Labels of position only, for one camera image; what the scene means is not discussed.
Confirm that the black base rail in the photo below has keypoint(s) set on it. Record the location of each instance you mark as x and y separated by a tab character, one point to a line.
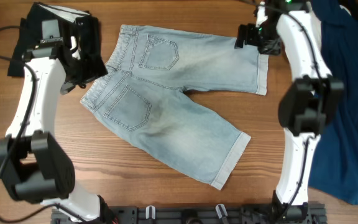
191	214

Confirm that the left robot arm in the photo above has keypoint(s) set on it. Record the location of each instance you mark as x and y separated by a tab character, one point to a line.
33	166

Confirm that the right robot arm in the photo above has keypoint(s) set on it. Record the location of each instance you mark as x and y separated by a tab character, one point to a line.
291	28

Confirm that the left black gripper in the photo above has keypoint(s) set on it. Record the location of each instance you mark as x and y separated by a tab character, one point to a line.
93	73

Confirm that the light blue denim shorts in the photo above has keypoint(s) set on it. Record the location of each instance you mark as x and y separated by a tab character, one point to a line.
143	97

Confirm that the folded black trousers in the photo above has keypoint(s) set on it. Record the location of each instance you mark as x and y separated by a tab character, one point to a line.
66	34

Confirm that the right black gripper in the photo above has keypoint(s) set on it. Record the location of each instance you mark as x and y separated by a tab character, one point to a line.
245	35

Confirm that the dark blue shirt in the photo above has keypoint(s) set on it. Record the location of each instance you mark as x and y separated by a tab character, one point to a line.
335	163

